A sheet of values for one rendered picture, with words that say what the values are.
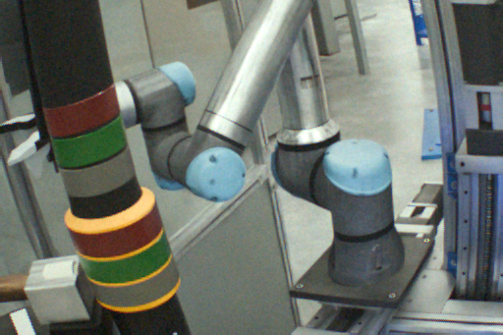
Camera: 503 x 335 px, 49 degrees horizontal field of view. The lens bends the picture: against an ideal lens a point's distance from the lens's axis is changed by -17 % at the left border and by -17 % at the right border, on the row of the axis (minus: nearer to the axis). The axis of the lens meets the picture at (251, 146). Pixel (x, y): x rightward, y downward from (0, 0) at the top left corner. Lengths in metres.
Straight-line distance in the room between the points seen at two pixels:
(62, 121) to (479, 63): 0.82
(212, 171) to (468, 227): 0.49
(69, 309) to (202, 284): 1.32
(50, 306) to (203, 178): 0.61
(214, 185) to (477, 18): 0.49
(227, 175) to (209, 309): 0.80
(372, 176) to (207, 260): 0.67
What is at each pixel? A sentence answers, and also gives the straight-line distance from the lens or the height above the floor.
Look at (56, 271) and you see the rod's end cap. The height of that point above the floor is 1.55.
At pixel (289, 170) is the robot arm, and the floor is 1.22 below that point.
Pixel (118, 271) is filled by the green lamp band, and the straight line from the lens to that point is 0.25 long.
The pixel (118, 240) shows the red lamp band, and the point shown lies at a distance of 0.25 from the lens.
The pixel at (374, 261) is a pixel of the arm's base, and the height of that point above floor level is 1.08.
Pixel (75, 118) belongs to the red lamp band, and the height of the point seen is 1.62.
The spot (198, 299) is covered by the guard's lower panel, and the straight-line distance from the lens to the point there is 1.59.
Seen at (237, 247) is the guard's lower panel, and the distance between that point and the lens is 1.71.
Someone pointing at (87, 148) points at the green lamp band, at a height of 1.60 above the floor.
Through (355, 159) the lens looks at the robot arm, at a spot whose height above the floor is 1.26.
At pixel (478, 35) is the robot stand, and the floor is 1.46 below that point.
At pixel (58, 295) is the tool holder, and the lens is 0.27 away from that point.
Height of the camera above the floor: 1.67
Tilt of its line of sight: 20 degrees down
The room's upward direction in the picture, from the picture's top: 12 degrees counter-clockwise
